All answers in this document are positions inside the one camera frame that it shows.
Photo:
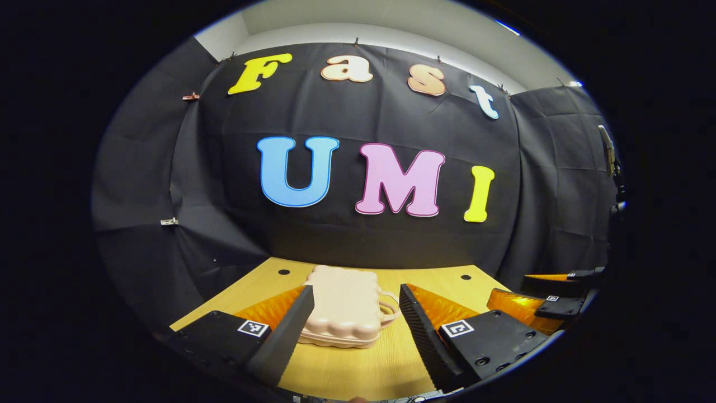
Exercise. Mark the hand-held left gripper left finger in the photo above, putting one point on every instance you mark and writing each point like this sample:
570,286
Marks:
288,336

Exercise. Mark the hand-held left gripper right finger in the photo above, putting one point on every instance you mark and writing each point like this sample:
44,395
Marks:
419,336

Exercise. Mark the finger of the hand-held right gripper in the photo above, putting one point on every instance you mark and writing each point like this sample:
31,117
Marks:
559,286
559,308

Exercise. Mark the pink suitcase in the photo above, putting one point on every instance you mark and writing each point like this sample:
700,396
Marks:
347,302

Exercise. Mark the black backdrop cloth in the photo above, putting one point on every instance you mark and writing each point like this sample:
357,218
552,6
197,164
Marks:
335,235

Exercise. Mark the silver metal clip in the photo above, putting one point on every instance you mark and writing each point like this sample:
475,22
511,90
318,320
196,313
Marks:
169,221

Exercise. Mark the copper clip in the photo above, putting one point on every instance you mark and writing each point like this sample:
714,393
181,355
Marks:
191,97

